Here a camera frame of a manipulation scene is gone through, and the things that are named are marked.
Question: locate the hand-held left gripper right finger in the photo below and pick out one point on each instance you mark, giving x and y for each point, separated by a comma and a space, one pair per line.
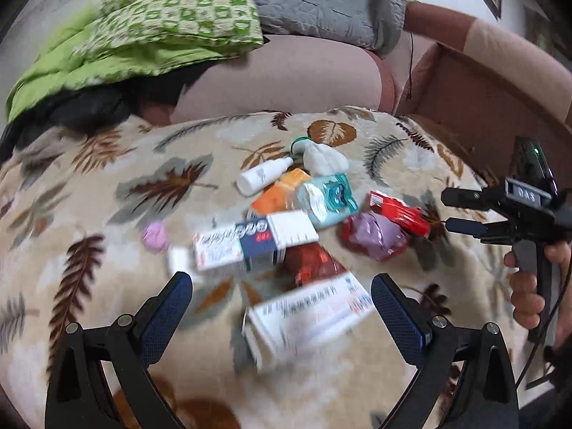
397, 317

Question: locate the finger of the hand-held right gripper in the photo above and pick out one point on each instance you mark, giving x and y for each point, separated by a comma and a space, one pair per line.
464, 197
469, 228

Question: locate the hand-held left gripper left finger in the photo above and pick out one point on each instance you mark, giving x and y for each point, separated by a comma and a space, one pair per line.
166, 321

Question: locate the small white box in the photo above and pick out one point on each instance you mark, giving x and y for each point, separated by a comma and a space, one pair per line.
179, 260

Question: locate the red snack packet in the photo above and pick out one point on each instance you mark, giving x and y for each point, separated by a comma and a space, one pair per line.
398, 213

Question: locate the purple and red plastic bag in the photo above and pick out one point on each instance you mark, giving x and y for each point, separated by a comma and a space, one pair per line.
374, 236

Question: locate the pink paper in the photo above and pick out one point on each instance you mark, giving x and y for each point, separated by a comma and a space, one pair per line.
155, 237

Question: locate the large white carton box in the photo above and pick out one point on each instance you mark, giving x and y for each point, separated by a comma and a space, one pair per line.
308, 317

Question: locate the red foil wrapper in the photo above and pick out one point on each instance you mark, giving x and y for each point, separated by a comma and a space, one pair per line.
313, 262

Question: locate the white and blue medicine box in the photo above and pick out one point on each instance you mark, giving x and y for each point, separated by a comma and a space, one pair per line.
250, 242

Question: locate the teal wipes packet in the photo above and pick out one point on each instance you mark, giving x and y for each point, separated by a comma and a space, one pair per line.
330, 200

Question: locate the white tissue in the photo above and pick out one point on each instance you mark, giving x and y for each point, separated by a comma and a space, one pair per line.
324, 159

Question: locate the orange carton box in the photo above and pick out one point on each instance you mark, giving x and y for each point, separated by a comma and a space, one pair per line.
278, 195

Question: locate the white plastic bottle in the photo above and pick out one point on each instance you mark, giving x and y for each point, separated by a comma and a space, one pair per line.
263, 177

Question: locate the person's right hand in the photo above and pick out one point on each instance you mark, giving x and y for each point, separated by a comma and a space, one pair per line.
523, 292

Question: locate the leaf printed blanket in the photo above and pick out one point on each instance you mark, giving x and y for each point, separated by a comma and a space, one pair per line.
111, 232

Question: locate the person's dark clothing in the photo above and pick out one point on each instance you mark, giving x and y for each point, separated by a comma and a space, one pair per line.
558, 375

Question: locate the black cloth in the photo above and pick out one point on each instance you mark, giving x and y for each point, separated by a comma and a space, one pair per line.
80, 112

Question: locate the grey quilted pillow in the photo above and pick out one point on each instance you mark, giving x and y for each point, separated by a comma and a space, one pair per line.
321, 0

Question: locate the green patterned quilt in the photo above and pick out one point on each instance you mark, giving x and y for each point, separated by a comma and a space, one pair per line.
178, 18

